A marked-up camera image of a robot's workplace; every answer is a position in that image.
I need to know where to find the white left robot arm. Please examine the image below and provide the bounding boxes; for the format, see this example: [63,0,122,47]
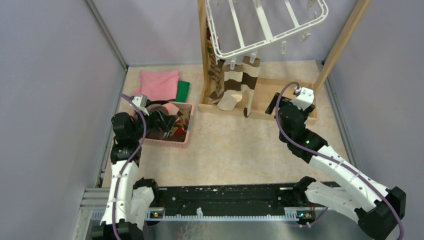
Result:
[90,107,179,240]

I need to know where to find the right wooden rack post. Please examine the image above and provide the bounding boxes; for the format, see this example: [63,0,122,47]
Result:
[312,0,371,94]

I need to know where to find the pink perforated basket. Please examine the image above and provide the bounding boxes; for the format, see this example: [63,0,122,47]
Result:
[129,97,194,148]

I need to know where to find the left wooden rack post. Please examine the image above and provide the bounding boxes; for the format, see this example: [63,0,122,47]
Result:
[197,0,210,104]

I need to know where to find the wooden rack post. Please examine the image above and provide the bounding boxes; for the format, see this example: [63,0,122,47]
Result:
[197,0,210,104]
[312,0,371,94]

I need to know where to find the green cloth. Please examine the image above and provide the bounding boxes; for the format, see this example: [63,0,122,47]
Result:
[171,80,191,103]

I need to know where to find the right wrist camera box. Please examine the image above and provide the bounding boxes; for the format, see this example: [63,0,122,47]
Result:
[290,87,315,110]

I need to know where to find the white clip drying hanger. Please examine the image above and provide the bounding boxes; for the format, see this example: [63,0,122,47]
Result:
[204,0,329,60]

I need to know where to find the cream brown block sock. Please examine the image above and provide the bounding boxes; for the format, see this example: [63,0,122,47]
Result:
[217,64,244,111]

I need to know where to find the wooden rack base tray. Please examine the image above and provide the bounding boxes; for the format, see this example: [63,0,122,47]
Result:
[198,74,318,126]

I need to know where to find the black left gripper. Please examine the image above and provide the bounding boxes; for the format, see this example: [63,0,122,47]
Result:
[130,106,177,141]

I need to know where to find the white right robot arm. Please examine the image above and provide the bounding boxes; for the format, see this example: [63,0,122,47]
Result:
[265,93,407,240]

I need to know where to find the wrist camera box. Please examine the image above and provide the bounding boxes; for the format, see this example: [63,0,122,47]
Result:
[290,87,315,110]
[131,94,150,116]

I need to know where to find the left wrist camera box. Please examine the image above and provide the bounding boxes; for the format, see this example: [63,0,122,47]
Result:
[131,94,150,116]

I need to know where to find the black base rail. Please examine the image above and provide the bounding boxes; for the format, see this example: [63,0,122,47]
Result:
[129,182,327,210]

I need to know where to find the pink towel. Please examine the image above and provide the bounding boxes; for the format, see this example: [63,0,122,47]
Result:
[131,70,180,101]

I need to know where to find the brown beige striped sock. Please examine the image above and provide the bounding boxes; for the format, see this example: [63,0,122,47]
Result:
[206,26,216,68]

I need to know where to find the white cable duct strip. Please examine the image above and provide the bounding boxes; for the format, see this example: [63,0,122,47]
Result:
[145,208,316,222]

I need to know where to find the pink patterned sock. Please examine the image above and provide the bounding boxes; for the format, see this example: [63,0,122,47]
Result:
[162,102,180,120]

